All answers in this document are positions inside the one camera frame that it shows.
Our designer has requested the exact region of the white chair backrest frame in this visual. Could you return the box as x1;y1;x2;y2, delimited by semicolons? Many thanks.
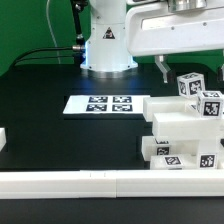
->
143;96;224;140

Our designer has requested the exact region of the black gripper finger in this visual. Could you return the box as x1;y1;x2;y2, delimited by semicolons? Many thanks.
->
218;64;224;82

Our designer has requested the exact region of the white cube nut with marker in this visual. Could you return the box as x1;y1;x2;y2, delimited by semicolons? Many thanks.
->
196;90;224;119

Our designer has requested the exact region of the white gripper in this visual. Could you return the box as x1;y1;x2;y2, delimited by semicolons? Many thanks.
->
125;0;224;83

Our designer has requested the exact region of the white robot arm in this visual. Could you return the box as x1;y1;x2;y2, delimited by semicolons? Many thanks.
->
81;0;224;82

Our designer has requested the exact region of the white marker base sheet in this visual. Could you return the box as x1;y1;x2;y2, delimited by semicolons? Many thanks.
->
63;95;146;115

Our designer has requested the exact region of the white U-shaped fence frame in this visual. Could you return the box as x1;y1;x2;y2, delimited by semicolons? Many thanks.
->
0;127;224;200

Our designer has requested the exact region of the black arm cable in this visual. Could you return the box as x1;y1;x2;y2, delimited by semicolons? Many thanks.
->
9;0;88;69

